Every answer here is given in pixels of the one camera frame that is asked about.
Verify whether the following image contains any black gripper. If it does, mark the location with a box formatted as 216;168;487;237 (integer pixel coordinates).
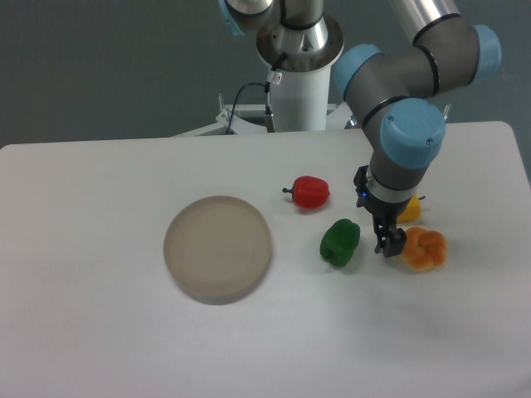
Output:
353;165;413;258

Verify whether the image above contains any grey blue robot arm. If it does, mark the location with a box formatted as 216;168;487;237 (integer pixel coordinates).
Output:
219;1;502;257

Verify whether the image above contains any yellow bell pepper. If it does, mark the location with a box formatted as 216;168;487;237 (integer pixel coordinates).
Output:
397;195;426;223

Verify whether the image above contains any green bell pepper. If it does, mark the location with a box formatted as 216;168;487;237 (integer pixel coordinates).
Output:
319;219;361;268

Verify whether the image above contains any red bell pepper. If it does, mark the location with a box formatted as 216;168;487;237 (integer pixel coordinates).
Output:
282;176;330;209

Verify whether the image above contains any braided bread roll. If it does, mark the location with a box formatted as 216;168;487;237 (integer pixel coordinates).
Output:
400;226;448;272

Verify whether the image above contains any beige round plate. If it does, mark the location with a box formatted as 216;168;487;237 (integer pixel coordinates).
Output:
163;196;272;305

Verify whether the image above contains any white metal base frame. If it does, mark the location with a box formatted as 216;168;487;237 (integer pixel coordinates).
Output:
177;97;361;138

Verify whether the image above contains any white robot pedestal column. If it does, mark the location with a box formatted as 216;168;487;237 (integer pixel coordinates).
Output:
267;66;331;132

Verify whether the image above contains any black cable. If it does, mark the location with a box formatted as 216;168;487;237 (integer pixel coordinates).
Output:
226;51;290;134

